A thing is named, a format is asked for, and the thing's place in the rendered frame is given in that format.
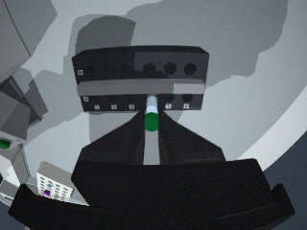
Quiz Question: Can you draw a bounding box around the green-capped sample tube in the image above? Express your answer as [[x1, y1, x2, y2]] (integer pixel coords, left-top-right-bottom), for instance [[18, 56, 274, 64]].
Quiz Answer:
[[145, 94, 158, 131]]

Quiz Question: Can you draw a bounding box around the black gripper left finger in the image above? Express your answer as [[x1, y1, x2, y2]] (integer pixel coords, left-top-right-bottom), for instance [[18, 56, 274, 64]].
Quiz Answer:
[[77, 109, 145, 165]]

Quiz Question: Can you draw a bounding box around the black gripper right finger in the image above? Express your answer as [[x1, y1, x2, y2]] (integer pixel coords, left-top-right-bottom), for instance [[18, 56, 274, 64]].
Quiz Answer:
[[158, 109, 226, 165]]

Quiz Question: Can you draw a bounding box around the purple-capped sample tube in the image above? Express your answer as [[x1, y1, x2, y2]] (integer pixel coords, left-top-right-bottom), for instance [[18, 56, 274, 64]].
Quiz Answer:
[[44, 184, 52, 196]]

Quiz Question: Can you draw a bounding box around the white block with round holes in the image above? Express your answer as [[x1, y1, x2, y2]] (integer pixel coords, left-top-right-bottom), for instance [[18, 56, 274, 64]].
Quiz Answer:
[[0, 179, 43, 204]]

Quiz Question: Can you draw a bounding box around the dark grey block with round holes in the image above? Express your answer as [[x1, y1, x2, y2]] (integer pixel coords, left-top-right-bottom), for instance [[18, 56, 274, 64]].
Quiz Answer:
[[72, 45, 209, 112]]

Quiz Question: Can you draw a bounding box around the grey bench mat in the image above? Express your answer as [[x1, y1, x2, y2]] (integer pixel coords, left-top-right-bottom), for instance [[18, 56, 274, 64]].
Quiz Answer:
[[3, 0, 307, 188]]

